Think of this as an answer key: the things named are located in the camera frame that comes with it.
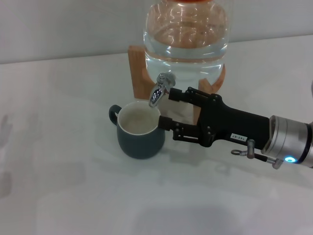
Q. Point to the chrome faucet tap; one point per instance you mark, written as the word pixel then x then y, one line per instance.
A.
pixel 156 94

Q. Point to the metal rod wrist bracket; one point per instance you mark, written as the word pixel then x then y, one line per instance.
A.
pixel 250 150

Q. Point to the dark grey ceramic mug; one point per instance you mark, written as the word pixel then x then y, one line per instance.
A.
pixel 141 144

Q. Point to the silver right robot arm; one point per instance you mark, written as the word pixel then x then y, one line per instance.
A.
pixel 291 139

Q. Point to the light wooden dispenser stand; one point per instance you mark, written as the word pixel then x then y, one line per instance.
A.
pixel 138 71

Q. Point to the clear glass water dispenser jar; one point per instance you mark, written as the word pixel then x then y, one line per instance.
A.
pixel 185 36

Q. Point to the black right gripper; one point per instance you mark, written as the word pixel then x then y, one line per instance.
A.
pixel 232 124

